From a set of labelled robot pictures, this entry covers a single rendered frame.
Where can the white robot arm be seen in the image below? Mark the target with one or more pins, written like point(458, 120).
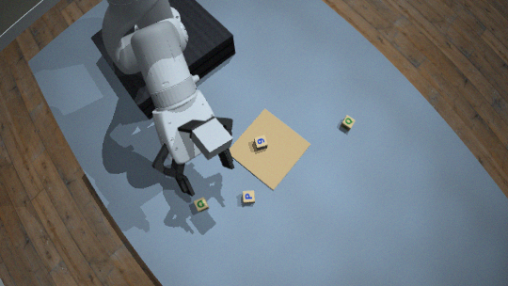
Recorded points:
point(158, 50)

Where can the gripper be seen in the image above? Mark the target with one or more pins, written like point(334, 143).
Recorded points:
point(181, 148)

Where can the tan flat mat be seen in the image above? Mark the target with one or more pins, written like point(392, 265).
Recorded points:
point(284, 149)

